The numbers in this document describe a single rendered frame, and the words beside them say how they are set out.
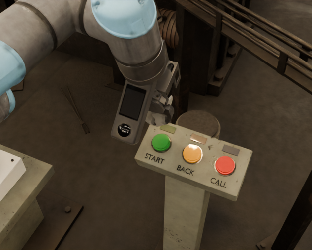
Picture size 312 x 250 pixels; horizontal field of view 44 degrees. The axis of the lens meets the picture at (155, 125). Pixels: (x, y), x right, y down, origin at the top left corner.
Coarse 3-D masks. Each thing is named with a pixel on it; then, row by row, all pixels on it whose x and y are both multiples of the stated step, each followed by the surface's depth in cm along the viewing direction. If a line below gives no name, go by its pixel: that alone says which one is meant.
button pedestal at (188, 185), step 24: (144, 144) 87; (192, 144) 85; (216, 144) 85; (168, 168) 84; (192, 168) 83; (240, 168) 82; (168, 192) 93; (192, 192) 89; (216, 192) 83; (168, 216) 102; (192, 216) 96; (168, 240) 112; (192, 240) 105
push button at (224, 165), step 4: (224, 156) 82; (220, 160) 82; (224, 160) 82; (228, 160) 82; (232, 160) 82; (216, 164) 82; (220, 164) 82; (224, 164) 81; (228, 164) 81; (232, 164) 81; (216, 168) 82; (220, 168) 81; (224, 168) 81; (228, 168) 81; (232, 168) 81; (220, 172) 81; (224, 172) 81; (228, 172) 81
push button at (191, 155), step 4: (188, 148) 84; (192, 148) 84; (196, 148) 84; (184, 152) 84; (188, 152) 84; (192, 152) 84; (196, 152) 83; (200, 152) 84; (184, 156) 84; (188, 156) 83; (192, 156) 83; (196, 156) 83; (200, 156) 83; (188, 160) 83; (192, 160) 83; (196, 160) 83
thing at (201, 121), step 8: (192, 112) 104; (200, 112) 104; (184, 120) 102; (192, 120) 102; (200, 120) 102; (208, 120) 102; (216, 120) 102; (192, 128) 100; (200, 128) 100; (208, 128) 100; (216, 128) 100; (216, 136) 99
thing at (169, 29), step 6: (162, 12) 136; (168, 12) 135; (174, 12) 135; (168, 18) 134; (174, 18) 133; (162, 24) 133; (168, 24) 133; (174, 24) 133; (162, 30) 134; (168, 30) 133; (174, 30) 132; (162, 36) 135; (168, 36) 134; (174, 36) 133; (168, 42) 136; (174, 42) 135; (174, 48) 138
